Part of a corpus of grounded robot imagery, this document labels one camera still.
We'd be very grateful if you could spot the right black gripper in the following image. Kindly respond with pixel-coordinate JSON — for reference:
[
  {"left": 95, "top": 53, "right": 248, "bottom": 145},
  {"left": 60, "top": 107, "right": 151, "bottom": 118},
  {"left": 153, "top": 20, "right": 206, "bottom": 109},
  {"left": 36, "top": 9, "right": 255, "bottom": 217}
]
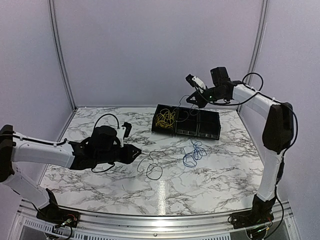
[{"left": 187, "top": 86, "right": 227, "bottom": 108}]

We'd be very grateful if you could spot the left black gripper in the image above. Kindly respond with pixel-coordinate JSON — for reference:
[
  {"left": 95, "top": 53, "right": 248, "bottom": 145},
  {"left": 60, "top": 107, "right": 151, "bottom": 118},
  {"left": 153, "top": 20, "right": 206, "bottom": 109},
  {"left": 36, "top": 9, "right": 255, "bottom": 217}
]
[{"left": 95, "top": 144, "right": 142, "bottom": 165}]

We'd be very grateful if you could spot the black cable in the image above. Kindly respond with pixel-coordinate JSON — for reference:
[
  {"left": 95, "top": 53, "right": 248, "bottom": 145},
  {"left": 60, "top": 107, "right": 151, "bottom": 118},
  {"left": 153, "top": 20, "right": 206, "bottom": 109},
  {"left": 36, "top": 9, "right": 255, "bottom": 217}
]
[
  {"left": 174, "top": 94, "right": 201, "bottom": 123},
  {"left": 136, "top": 149, "right": 166, "bottom": 181}
]

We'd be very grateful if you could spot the blue cable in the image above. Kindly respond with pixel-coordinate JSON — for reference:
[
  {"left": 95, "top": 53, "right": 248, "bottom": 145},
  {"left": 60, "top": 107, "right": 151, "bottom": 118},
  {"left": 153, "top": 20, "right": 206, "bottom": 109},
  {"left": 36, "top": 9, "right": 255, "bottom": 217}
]
[{"left": 181, "top": 139, "right": 208, "bottom": 168}]

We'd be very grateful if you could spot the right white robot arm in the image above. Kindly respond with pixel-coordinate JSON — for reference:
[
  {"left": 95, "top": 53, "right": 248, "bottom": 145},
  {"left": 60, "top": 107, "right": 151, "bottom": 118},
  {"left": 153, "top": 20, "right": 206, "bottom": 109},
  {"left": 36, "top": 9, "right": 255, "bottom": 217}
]
[{"left": 185, "top": 67, "right": 298, "bottom": 224}]

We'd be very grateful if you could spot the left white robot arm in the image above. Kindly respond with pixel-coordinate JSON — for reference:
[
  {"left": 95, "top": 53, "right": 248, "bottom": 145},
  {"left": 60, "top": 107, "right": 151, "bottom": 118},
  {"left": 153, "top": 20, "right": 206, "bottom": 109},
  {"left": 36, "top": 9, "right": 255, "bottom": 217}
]
[{"left": 0, "top": 122, "right": 142, "bottom": 223}]

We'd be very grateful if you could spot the black compartment tray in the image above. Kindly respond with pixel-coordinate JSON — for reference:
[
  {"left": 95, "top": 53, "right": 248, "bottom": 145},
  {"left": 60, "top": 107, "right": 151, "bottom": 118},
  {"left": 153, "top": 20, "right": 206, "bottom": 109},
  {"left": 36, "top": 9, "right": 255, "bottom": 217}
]
[{"left": 151, "top": 104, "right": 221, "bottom": 140}]

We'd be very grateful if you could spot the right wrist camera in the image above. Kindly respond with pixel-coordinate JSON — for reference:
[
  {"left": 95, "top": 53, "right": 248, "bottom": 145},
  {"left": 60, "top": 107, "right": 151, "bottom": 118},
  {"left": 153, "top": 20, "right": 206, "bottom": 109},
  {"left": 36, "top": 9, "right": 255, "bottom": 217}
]
[{"left": 185, "top": 74, "right": 208, "bottom": 92}]

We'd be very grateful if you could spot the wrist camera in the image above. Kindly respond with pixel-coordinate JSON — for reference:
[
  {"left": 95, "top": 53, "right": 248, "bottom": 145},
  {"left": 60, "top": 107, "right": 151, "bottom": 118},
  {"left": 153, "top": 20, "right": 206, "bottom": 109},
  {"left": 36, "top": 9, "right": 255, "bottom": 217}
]
[
  {"left": 185, "top": 74, "right": 208, "bottom": 92},
  {"left": 116, "top": 122, "right": 132, "bottom": 148}
]

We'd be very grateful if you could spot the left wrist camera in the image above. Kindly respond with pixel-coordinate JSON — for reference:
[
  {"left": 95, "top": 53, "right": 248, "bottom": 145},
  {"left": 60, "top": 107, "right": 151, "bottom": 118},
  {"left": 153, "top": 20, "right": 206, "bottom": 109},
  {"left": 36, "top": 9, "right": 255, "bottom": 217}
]
[{"left": 116, "top": 122, "right": 132, "bottom": 148}]

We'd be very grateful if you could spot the right aluminium corner post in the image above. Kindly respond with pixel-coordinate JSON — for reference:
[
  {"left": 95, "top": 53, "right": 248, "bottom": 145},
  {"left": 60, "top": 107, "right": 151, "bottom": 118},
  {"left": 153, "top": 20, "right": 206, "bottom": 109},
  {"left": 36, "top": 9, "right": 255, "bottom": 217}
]
[{"left": 236, "top": 0, "right": 270, "bottom": 112}]

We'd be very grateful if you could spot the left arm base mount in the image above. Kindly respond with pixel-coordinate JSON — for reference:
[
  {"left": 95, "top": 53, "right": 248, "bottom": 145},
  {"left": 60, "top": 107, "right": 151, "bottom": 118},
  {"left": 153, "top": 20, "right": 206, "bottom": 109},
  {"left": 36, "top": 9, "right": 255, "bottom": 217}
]
[{"left": 36, "top": 207, "right": 80, "bottom": 228}]

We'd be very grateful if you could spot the aluminium front rail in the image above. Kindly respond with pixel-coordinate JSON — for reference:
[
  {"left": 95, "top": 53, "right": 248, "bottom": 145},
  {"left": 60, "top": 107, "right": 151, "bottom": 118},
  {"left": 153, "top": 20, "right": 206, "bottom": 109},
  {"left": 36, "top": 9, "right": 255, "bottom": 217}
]
[{"left": 8, "top": 200, "right": 301, "bottom": 240}]

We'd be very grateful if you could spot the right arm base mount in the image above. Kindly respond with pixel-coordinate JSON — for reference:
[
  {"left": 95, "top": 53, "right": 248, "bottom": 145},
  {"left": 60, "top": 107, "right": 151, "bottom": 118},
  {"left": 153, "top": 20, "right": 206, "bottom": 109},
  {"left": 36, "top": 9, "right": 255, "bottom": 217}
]
[{"left": 227, "top": 209, "right": 274, "bottom": 229}]

